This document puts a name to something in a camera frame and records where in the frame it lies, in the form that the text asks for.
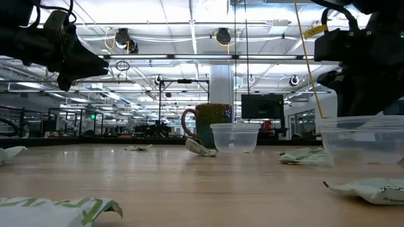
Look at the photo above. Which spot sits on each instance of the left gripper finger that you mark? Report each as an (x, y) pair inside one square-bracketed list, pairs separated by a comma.
[(65, 82), (82, 60)]

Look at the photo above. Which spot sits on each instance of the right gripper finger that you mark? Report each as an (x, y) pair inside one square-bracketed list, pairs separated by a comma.
[(360, 105), (334, 79)]

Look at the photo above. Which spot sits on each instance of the green white packet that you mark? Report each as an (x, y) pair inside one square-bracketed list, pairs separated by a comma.
[(137, 147), (303, 156), (9, 153), (372, 190), (199, 149), (47, 212)]

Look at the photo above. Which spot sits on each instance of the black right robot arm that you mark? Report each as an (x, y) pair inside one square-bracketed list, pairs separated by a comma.
[(385, 6)]

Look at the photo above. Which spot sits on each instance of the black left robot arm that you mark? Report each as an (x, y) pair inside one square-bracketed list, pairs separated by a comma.
[(12, 12)]

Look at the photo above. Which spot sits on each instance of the clear plastic bowl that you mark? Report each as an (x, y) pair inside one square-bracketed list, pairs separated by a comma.
[(363, 142), (235, 138)]

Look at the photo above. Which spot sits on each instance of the small black ceiling reel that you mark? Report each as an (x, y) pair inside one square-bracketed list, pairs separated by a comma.
[(158, 79), (294, 80)]

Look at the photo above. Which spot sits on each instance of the long ceiling light fixture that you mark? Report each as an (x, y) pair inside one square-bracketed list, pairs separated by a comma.
[(139, 56)]

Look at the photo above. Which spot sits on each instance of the black monitor on stand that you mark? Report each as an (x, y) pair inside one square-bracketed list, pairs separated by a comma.
[(262, 107)]

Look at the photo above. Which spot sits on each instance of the brown green ceramic mug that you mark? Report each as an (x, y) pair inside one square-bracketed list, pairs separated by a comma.
[(208, 115)]

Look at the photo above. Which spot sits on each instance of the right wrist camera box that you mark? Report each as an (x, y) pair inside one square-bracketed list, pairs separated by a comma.
[(331, 45)]

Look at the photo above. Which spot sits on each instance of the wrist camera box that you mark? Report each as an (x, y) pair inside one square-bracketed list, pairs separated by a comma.
[(55, 25), (331, 45)]

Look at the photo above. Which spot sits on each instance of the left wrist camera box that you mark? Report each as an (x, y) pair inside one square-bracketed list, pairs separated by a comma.
[(55, 25)]

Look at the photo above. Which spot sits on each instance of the background black workstation frame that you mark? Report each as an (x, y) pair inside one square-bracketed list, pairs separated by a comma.
[(79, 121)]

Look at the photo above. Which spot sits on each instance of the black aluminium table frame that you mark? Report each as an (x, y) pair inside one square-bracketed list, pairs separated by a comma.
[(94, 141)]

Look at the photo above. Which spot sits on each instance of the black background rig frame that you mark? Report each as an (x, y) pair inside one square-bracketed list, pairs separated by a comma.
[(184, 81)]

